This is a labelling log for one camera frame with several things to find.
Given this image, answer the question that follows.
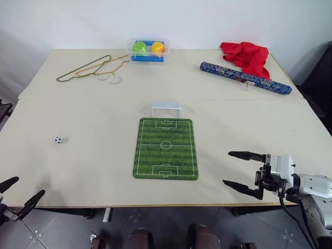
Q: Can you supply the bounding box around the green soccer field mat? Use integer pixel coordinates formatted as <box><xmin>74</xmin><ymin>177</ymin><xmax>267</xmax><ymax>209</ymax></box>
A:
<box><xmin>133</xmin><ymin>117</ymin><xmax>201</xmax><ymax>181</ymax></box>

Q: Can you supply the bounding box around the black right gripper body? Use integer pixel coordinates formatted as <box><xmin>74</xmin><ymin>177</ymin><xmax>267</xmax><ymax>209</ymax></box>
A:
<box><xmin>254</xmin><ymin>154</ymin><xmax>287</xmax><ymax>200</ymax></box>

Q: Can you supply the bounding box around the clear plastic container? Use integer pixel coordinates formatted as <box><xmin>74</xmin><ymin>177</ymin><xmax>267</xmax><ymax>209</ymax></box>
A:
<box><xmin>126</xmin><ymin>38</ymin><xmax>174</xmax><ymax>57</ymax></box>

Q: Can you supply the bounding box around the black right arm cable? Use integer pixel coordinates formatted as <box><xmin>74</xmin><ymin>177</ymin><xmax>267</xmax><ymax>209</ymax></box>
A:
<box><xmin>278</xmin><ymin>190</ymin><xmax>320</xmax><ymax>249</ymax></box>

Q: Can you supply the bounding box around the clear plastic box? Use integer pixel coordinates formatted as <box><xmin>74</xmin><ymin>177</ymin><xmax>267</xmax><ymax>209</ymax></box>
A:
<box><xmin>131</xmin><ymin>39</ymin><xmax>165</xmax><ymax>63</ymax></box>

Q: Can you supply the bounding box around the beige wire clothes hanger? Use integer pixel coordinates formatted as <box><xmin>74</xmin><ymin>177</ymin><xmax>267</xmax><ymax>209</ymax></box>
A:
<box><xmin>96</xmin><ymin>60</ymin><xmax>131</xmax><ymax>85</ymax></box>

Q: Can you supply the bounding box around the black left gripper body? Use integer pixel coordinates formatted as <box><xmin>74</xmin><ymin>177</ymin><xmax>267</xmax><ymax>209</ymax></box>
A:
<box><xmin>0</xmin><ymin>203</ymin><xmax>19</xmax><ymax>226</ymax></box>

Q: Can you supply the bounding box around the dark furniture piece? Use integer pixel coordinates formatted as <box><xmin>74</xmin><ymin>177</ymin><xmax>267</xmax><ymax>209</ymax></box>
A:
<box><xmin>0</xmin><ymin>98</ymin><xmax>14</xmax><ymax>132</ymax></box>

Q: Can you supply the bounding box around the black chair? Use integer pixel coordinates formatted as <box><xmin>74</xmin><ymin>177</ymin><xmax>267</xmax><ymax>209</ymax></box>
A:
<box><xmin>297</xmin><ymin>40</ymin><xmax>332</xmax><ymax>130</ymax></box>

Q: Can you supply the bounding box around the red cloth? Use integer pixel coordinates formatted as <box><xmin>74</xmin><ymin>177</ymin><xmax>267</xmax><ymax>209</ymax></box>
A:
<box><xmin>219</xmin><ymin>41</ymin><xmax>271</xmax><ymax>80</ymax></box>

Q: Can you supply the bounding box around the green plastic ball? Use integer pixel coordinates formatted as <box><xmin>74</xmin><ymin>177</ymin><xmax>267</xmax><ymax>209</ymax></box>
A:
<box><xmin>132</xmin><ymin>41</ymin><xmax>149</xmax><ymax>56</ymax></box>

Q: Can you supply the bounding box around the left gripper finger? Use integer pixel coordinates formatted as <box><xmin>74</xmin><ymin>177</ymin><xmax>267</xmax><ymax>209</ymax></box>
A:
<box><xmin>16</xmin><ymin>189</ymin><xmax>46</xmax><ymax>222</ymax></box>
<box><xmin>0</xmin><ymin>176</ymin><xmax>20</xmax><ymax>194</ymax></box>

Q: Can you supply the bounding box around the orange yellow plastic ball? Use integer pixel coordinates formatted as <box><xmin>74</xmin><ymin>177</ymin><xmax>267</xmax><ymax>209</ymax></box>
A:
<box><xmin>151</xmin><ymin>41</ymin><xmax>167</xmax><ymax>54</ymax></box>

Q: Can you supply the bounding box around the white miniature goal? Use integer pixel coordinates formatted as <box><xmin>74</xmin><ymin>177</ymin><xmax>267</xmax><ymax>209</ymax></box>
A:
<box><xmin>151</xmin><ymin>101</ymin><xmax>183</xmax><ymax>118</ymax></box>

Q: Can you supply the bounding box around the blue patterned scroll tube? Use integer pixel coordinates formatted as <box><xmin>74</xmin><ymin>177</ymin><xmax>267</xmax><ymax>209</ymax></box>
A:
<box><xmin>199</xmin><ymin>61</ymin><xmax>293</xmax><ymax>96</ymax></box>

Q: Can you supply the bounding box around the green wire clothes hanger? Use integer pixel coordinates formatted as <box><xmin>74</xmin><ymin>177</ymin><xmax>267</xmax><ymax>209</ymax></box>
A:
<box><xmin>56</xmin><ymin>54</ymin><xmax>113</xmax><ymax>84</ymax></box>

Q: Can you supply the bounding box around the orange wire clothes hanger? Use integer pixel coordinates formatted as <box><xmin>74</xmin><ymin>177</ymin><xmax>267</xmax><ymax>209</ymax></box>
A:
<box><xmin>76</xmin><ymin>53</ymin><xmax>130</xmax><ymax>78</ymax></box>

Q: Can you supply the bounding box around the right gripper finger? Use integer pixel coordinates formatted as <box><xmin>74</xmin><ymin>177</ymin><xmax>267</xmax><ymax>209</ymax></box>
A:
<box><xmin>228</xmin><ymin>150</ymin><xmax>267</xmax><ymax>164</ymax></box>
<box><xmin>222</xmin><ymin>179</ymin><xmax>265</xmax><ymax>201</ymax></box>

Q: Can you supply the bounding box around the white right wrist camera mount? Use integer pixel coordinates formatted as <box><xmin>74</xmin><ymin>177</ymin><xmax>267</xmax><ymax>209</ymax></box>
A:
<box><xmin>266</xmin><ymin>154</ymin><xmax>296</xmax><ymax>183</ymax></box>

